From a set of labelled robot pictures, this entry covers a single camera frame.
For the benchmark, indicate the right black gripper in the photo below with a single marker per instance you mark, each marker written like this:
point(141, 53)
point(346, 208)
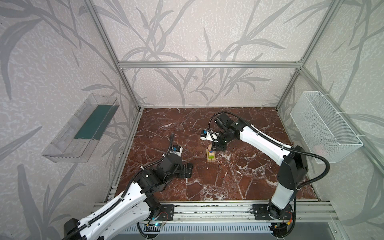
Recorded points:
point(218, 145)

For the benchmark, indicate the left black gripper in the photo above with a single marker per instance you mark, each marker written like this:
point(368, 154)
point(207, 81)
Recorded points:
point(185, 170)

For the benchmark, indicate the wood block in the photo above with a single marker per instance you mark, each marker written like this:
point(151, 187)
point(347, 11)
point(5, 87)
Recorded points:
point(210, 160)

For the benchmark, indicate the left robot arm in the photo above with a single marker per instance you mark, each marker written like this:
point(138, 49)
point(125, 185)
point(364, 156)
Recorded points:
point(135, 204)

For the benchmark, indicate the pink object in basket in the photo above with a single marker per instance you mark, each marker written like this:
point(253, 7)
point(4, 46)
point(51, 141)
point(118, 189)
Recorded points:
point(320, 150)

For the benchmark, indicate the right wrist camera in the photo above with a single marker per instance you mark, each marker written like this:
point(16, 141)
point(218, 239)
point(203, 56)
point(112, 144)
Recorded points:
point(209, 135)

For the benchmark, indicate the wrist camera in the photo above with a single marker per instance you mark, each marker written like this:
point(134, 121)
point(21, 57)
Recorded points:
point(209, 135)
point(177, 150)

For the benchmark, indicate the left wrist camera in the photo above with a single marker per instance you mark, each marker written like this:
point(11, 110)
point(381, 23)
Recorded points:
point(177, 150)

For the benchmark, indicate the clear plastic wall bin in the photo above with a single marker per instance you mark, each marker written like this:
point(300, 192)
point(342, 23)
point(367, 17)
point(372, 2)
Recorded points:
point(77, 140)

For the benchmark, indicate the white wire basket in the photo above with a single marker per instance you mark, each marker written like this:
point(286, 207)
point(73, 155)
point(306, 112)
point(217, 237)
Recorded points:
point(321, 124)

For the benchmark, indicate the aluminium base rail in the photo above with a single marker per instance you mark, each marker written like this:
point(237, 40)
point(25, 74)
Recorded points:
point(243, 212)

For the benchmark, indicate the aluminium cage frame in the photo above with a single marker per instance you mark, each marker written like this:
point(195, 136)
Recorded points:
point(330, 64)

